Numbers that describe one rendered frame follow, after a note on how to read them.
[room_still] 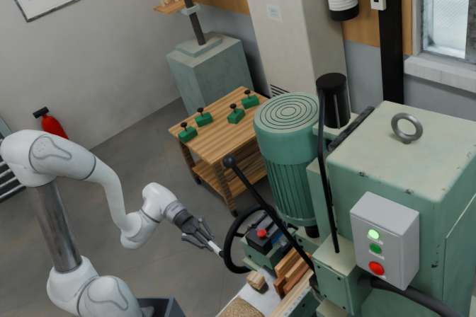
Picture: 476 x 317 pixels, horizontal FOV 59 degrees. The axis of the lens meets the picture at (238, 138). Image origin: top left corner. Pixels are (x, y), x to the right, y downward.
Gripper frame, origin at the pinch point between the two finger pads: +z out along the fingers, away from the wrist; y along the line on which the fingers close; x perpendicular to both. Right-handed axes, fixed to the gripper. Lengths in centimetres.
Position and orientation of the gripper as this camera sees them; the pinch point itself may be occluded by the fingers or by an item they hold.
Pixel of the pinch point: (215, 248)
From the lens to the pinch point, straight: 173.5
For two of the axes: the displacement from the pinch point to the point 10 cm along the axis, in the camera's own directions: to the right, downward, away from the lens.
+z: 7.3, 5.3, -4.3
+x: 0.0, 6.3, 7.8
